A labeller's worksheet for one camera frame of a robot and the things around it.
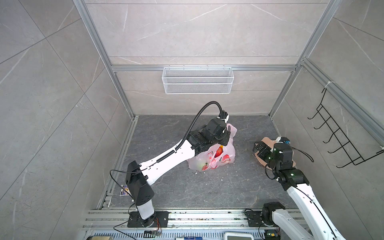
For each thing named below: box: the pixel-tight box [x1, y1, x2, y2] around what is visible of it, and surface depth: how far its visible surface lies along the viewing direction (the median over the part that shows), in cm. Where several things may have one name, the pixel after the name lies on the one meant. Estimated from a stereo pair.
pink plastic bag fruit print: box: [187, 123, 238, 172], surface depth 81 cm
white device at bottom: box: [223, 232, 255, 240], surface depth 67 cm
